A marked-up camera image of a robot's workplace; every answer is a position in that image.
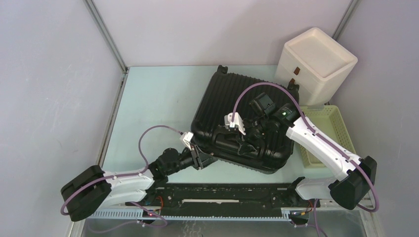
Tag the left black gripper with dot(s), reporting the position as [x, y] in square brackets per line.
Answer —
[200, 159]

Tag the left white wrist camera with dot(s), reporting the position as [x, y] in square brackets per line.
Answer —
[186, 140]

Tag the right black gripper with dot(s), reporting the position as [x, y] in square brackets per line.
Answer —
[247, 148]

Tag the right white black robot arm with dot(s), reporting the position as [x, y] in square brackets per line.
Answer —
[353, 184]

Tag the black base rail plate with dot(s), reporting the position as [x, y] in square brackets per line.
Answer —
[246, 200]

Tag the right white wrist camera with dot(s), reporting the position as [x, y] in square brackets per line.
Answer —
[235, 122]

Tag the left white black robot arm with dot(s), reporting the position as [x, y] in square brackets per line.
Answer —
[95, 188]

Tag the black ribbed hard-shell suitcase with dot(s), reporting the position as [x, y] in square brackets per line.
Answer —
[243, 121]

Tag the white stacked drawer unit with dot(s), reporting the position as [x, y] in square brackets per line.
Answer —
[317, 63]

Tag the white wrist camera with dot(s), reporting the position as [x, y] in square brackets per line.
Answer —
[235, 122]
[186, 140]

